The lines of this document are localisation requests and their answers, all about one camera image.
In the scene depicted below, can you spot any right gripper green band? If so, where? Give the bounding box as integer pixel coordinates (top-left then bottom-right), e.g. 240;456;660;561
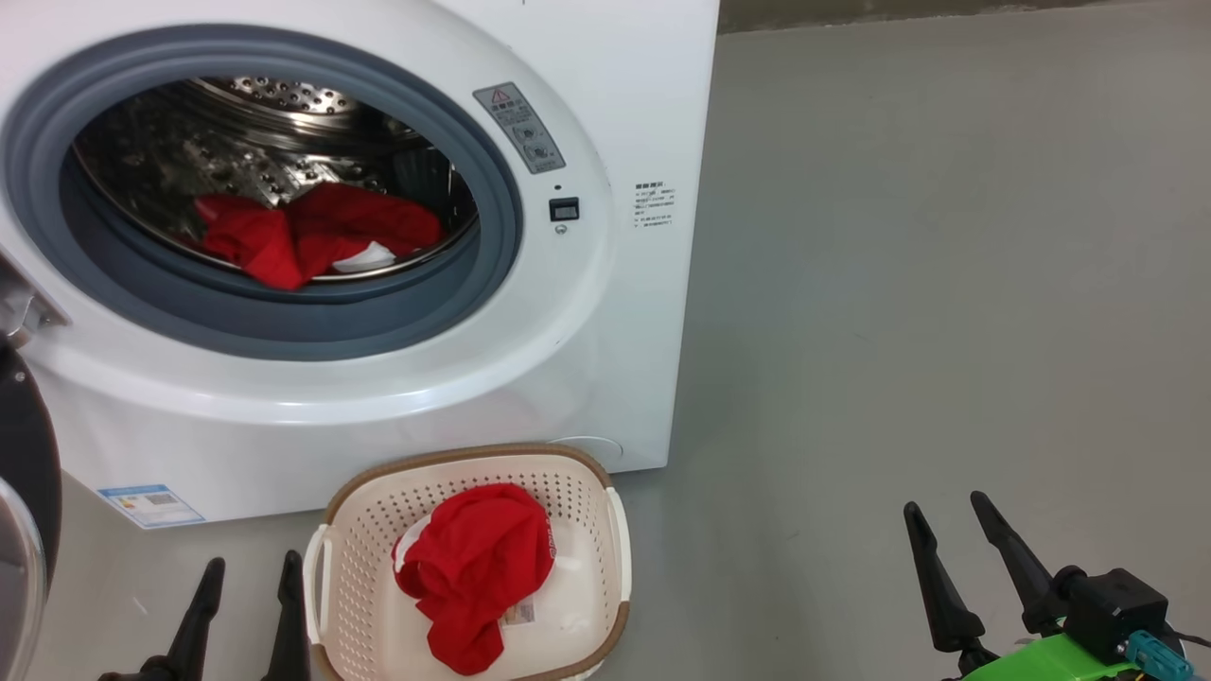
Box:
904;490;1195;681

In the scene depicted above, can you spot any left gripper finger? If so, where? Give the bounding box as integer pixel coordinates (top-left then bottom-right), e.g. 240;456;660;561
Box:
140;556;227;681
262;550;312;681

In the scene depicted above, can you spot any red garment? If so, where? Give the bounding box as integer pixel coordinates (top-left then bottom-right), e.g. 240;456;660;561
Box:
393;483;556;676
194;183;444;291

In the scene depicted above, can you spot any dark round washing machine door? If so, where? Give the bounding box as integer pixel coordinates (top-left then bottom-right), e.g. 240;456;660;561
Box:
0;340;63;681

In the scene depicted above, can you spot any white garment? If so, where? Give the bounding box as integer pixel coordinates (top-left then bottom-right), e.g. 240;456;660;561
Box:
331;241;396;275

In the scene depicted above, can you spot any cream perforated laundry basket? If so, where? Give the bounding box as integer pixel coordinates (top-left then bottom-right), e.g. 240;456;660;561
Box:
303;443;632;681

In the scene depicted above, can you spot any metal door hinge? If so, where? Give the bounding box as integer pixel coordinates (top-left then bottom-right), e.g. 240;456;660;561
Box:
0;251;72;346

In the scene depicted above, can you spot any white washing machine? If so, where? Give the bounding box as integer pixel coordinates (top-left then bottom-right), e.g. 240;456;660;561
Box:
0;0;720;529

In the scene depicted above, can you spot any blue energy label sticker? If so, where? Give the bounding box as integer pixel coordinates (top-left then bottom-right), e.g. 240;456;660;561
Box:
97;484;206;529

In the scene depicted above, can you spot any grey warning sticker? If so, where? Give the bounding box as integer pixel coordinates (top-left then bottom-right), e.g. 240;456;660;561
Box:
473;82;567;175

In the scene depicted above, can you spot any teal cable connector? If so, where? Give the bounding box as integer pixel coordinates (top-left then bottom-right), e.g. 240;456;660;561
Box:
1124;631;1195;677

